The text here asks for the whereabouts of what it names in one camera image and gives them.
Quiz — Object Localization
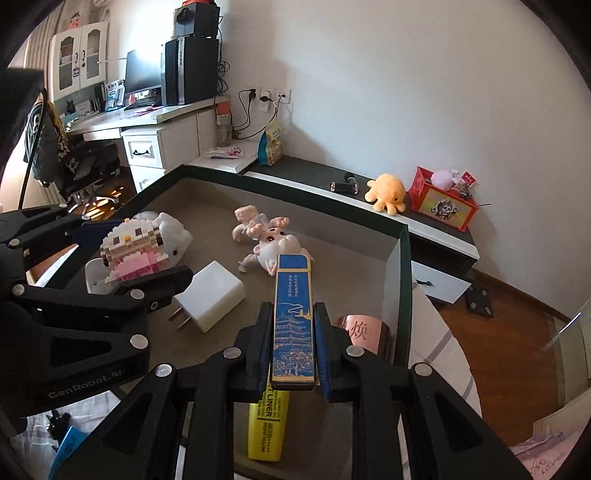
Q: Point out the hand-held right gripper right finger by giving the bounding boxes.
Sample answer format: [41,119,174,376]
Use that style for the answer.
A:
[314,302,536,480]

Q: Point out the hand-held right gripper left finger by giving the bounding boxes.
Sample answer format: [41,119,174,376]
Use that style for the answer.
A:
[65,302,275,480]

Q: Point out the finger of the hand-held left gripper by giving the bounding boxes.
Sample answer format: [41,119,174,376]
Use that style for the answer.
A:
[0,265,195,432]
[0,205,102,278]

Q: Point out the blue and gold rectangular box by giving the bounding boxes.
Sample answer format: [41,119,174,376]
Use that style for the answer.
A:
[270,253,318,392]

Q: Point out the rose gold cup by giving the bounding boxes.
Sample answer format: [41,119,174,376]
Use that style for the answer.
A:
[336,314,393,365]

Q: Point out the white charger plug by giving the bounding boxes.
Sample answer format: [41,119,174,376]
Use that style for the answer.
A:
[168,261,246,334]

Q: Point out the yellow highlighter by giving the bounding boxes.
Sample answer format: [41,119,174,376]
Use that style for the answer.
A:
[248,388,291,462]

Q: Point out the pink and white block toy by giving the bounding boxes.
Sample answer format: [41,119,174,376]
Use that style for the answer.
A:
[99,218,181,283]

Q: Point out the pink and black tray box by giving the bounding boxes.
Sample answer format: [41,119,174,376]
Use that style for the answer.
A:
[34,164,413,480]

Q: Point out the pink doll figurine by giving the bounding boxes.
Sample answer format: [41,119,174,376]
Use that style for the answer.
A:
[233,205,315,276]

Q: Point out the white cat figurine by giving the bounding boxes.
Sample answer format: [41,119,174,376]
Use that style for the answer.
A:
[131,211,194,268]

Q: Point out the blue packet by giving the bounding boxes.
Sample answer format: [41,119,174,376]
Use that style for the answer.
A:
[58,425,88,462]

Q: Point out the dark jacket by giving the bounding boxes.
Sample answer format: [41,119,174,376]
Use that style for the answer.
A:
[23,99,70,181]

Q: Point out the row of books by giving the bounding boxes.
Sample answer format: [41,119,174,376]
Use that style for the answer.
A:
[67,99,105,116]

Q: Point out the black office chair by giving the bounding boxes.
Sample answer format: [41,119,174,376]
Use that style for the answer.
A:
[23,99,123,208]

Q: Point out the white glass-door cabinet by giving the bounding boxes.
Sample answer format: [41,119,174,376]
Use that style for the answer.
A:
[50,21,109,100]

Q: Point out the blue desk organizer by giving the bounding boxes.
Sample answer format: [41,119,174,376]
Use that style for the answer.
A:
[105,79,126,112]

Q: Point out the black hair clip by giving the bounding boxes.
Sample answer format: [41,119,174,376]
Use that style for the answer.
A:
[46,411,72,439]

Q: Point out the striped white quilt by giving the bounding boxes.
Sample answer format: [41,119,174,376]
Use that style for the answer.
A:
[9,281,483,480]

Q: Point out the white desk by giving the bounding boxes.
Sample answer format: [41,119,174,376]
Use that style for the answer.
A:
[65,97,229,195]

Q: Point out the black computer monitor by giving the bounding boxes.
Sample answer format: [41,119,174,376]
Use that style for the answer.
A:
[124,48,163,97]

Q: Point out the black and white low cabinet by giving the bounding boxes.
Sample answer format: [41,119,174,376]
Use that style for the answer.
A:
[242,154,481,305]

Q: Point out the black floor scale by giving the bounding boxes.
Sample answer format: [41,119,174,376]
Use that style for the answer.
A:
[465,286,495,318]

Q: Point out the small black device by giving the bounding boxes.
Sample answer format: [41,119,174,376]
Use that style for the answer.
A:
[330,173,358,195]

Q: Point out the yellow octopus plush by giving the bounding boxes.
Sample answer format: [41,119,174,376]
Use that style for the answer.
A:
[365,174,408,215]

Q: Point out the black computer tower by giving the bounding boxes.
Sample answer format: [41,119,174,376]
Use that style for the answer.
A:
[161,37,220,106]

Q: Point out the white side cabinet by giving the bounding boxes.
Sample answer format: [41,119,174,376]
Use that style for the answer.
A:
[188,141,259,175]

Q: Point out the red storage box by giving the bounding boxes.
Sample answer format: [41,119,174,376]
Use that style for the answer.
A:
[409,166,479,233]

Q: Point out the red-capped bottle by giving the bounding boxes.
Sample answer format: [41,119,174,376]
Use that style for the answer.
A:
[216,99,232,147]

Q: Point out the black speaker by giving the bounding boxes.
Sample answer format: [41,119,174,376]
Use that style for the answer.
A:
[173,6,221,38]

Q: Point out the colourful snack bag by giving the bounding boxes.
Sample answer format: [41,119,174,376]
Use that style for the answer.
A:
[257,121,283,167]

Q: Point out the pink plush toy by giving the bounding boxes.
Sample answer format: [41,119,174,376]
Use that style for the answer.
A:
[430,169,460,190]

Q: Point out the small red card toy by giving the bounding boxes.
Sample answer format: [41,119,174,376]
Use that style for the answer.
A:
[455,171,478,199]

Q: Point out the pale pink bed quilt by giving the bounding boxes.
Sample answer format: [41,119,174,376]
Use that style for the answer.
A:
[508,411,583,480]

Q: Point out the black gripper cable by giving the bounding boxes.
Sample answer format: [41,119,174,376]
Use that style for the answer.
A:
[18,90,49,208]

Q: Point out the black power cable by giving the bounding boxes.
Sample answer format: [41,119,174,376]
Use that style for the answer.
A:
[228,90,278,139]

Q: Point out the white wall sockets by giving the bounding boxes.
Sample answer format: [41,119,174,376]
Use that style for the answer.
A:
[245,85,293,112]

